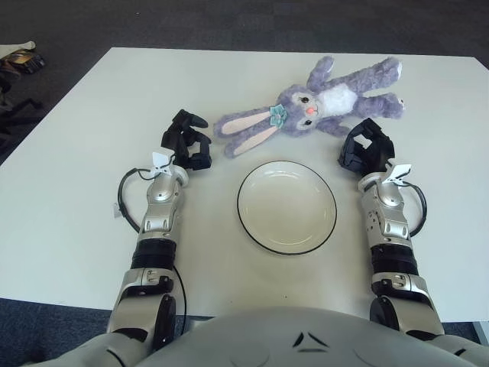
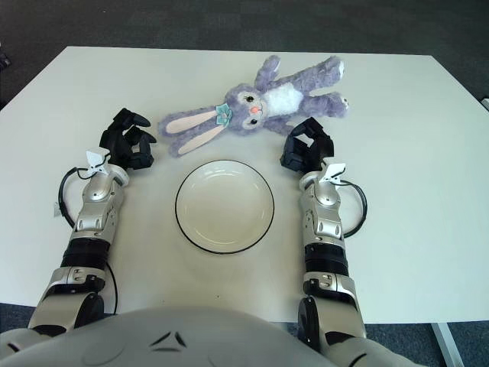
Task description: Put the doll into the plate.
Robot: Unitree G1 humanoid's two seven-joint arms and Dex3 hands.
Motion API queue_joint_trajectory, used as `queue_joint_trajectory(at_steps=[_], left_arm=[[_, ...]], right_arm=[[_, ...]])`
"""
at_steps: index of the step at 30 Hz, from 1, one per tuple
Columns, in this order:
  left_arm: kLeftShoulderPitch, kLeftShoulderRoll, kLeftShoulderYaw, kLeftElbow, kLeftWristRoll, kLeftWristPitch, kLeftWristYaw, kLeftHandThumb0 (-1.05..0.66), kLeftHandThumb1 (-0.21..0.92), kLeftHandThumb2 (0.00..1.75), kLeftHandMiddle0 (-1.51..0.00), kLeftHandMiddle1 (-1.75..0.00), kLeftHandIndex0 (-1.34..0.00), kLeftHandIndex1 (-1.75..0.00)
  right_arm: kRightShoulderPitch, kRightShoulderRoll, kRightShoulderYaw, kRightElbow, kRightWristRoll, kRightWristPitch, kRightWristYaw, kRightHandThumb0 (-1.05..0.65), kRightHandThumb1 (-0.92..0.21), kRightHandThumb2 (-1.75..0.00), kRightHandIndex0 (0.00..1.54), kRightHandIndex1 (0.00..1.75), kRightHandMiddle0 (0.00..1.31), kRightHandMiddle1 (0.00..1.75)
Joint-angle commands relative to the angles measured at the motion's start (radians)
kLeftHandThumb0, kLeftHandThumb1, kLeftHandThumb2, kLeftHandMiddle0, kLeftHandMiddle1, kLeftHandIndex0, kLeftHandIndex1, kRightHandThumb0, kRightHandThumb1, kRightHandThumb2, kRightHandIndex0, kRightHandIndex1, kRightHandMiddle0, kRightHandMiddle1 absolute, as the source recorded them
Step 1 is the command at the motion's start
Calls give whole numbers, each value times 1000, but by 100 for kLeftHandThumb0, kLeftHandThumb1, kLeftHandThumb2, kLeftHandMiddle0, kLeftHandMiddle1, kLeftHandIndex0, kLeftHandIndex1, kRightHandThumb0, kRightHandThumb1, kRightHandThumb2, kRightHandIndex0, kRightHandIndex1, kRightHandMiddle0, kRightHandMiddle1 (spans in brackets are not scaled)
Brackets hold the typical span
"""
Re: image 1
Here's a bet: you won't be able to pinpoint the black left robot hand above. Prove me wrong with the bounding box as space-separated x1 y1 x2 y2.
151 109 213 179

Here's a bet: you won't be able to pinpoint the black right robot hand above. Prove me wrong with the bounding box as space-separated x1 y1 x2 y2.
338 117 413 188

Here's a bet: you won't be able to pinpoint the purple plush bunny doll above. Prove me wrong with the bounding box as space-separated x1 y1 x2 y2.
212 56 406 160

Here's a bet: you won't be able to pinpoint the white plate with black rim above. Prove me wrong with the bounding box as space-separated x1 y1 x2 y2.
236 160 338 256

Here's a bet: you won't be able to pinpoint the black office chair base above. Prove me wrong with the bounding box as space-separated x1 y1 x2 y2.
0 68 43 135

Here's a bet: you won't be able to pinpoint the dark objects on floor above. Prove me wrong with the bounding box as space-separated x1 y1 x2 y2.
7 51 46 74

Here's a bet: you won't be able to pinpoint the grey robot torso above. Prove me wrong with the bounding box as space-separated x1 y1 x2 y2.
49 305 489 367

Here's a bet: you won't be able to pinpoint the white table leg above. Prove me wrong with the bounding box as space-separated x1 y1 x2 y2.
472 320 489 345

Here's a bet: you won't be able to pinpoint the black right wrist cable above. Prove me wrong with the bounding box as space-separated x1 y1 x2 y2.
399 179 427 236

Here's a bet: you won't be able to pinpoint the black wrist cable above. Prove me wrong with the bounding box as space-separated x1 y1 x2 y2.
399 179 427 236
117 167 154 234

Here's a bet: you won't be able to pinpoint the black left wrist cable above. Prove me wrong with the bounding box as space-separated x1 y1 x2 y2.
117 167 154 234

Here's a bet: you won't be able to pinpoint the black left elbow cable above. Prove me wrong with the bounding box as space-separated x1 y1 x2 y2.
172 263 189 333

